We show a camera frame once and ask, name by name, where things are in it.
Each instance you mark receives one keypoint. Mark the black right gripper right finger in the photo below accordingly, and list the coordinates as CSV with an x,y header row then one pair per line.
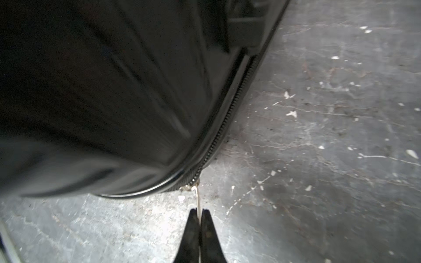
x,y
211,251

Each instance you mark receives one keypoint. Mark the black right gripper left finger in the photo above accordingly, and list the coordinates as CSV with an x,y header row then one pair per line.
x,y
189,249

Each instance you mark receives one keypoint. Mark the silver zipper pull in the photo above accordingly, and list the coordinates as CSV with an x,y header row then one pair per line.
x,y
194,187

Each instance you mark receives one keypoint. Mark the black hard-shell suitcase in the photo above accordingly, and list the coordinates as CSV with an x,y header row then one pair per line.
x,y
122,99

